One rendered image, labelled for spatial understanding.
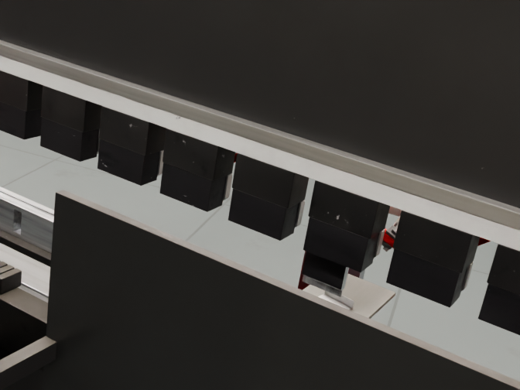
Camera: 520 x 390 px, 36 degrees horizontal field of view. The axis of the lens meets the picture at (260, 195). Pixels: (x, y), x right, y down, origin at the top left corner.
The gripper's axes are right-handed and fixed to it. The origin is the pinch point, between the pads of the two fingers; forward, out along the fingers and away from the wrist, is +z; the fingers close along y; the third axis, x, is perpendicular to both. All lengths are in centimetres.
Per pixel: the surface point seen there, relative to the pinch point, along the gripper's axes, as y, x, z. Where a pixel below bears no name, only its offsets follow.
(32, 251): 67, 75, 14
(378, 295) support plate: 22.5, -4.2, -15.0
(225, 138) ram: 1.2, 41.5, 11.8
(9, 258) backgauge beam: 51, 65, 35
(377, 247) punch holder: 1.1, 0.4, 5.7
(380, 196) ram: -11.8, 5.3, 11.9
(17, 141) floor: 239, 273, -218
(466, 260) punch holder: -12.2, -16.0, 10.6
